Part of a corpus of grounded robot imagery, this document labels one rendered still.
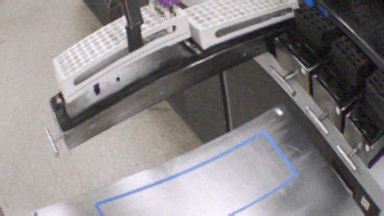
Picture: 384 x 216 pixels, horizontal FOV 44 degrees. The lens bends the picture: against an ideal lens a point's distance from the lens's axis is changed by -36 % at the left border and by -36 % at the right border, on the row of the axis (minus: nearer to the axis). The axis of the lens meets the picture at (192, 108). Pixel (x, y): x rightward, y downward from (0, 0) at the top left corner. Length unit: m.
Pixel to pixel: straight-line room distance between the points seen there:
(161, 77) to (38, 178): 1.16
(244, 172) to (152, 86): 0.30
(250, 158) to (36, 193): 1.33
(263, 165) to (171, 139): 1.25
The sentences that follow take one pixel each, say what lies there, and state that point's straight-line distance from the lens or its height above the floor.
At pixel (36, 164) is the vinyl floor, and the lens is 2.40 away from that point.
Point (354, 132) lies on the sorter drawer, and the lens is 1.19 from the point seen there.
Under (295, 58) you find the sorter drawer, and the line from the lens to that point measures 1.33.
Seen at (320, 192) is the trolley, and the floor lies 0.82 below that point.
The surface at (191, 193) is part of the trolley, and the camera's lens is 1.08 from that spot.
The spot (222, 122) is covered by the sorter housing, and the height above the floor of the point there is 0.30.
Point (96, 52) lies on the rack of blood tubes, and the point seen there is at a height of 0.92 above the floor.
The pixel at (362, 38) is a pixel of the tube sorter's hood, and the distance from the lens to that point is 1.12.
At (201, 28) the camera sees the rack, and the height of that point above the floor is 0.87.
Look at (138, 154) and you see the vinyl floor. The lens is 2.31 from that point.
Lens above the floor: 1.65
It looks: 43 degrees down
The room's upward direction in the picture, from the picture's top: 10 degrees counter-clockwise
